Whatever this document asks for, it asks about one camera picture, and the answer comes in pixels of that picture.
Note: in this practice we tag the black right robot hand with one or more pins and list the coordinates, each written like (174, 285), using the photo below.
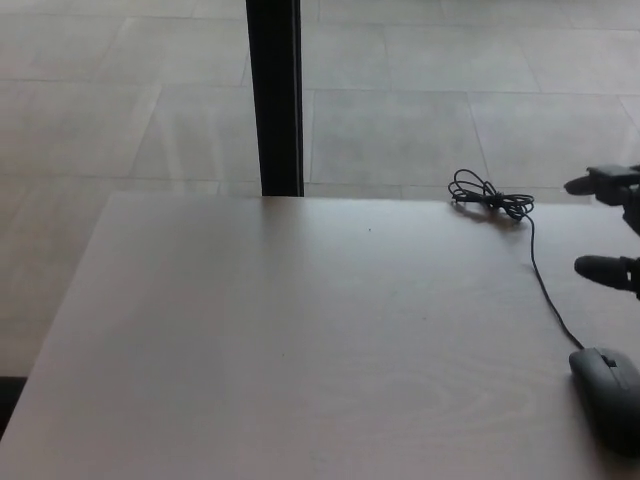
(612, 186)

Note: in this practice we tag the black computer mouse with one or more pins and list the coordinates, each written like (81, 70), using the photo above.
(612, 400)

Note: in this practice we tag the black vertical post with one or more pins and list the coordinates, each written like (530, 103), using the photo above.
(277, 95)

